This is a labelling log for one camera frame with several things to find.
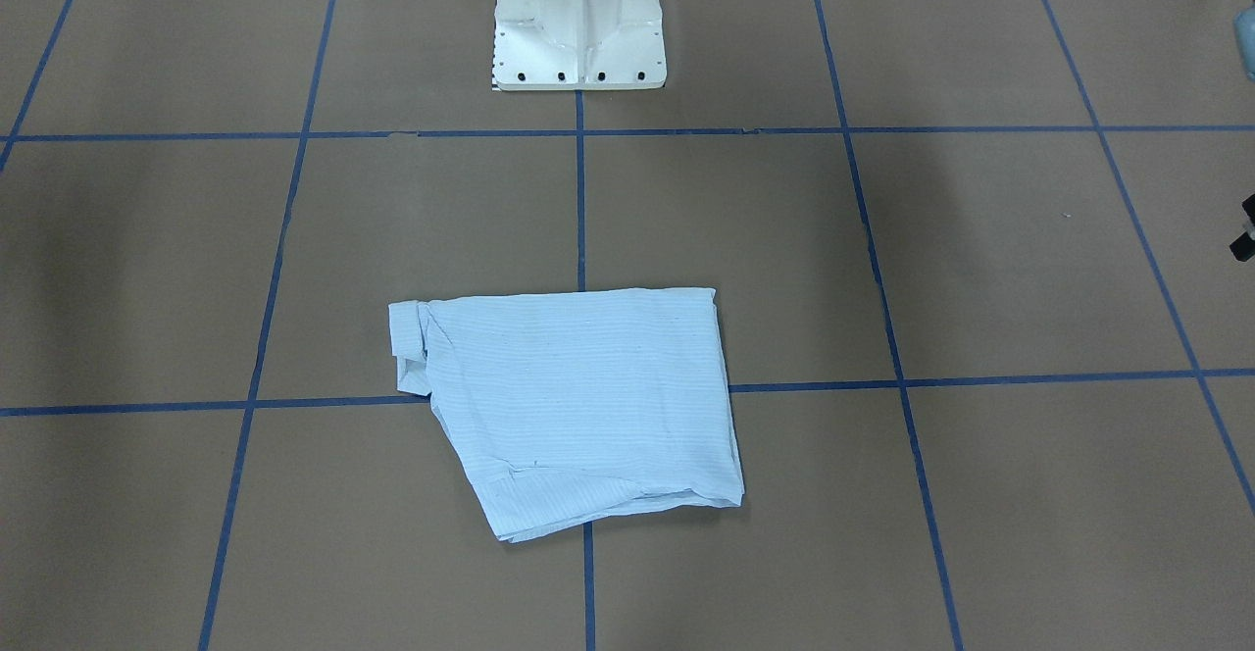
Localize light blue button-up shirt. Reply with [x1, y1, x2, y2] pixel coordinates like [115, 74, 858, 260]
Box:
[388, 286, 745, 543]

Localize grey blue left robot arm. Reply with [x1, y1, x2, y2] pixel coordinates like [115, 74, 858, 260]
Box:
[1230, 5, 1254, 262]

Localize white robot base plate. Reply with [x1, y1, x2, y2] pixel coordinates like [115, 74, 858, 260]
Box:
[489, 0, 668, 92]

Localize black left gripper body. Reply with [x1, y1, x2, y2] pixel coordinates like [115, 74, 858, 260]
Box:
[1230, 194, 1255, 262]

